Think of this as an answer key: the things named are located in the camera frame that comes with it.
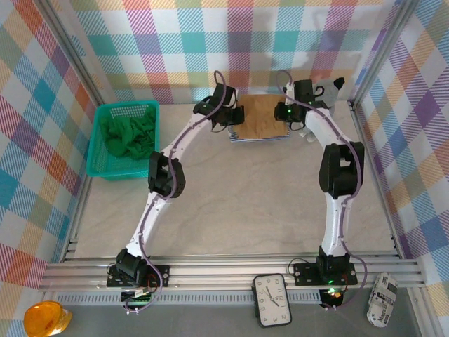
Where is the tan tank top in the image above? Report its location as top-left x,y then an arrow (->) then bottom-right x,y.
235,93 -> 289,140

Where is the blue white striped tank top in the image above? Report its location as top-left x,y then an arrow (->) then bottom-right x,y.
228,125 -> 291,143

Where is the green tank top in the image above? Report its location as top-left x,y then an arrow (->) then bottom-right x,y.
100,114 -> 157,161

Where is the teal plastic basket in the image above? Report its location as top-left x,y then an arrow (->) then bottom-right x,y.
86,99 -> 161,183

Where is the grey plush dog toy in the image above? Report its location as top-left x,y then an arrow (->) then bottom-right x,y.
300,76 -> 348,143

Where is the black white analog clock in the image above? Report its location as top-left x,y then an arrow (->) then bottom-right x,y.
252,273 -> 293,328

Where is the orange plastic dome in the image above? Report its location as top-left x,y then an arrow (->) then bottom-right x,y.
23,300 -> 74,337

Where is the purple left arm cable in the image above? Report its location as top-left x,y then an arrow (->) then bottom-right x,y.
121,70 -> 227,315

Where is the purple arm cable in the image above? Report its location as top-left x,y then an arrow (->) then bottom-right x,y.
121,70 -> 227,315
276,70 -> 368,312

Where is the aluminium frame post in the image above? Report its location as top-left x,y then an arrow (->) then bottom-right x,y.
349,0 -> 422,106
34,0 -> 112,113

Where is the aluminium table side rail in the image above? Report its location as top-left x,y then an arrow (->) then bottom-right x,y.
61,105 -> 112,263
349,100 -> 406,260

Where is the wide aluminium base rail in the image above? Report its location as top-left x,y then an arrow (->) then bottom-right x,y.
38,258 -> 427,292

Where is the perforated metal cable tray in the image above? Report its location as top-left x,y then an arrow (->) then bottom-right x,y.
55,293 -> 323,305

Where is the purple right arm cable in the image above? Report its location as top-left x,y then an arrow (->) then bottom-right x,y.
276,70 -> 368,312

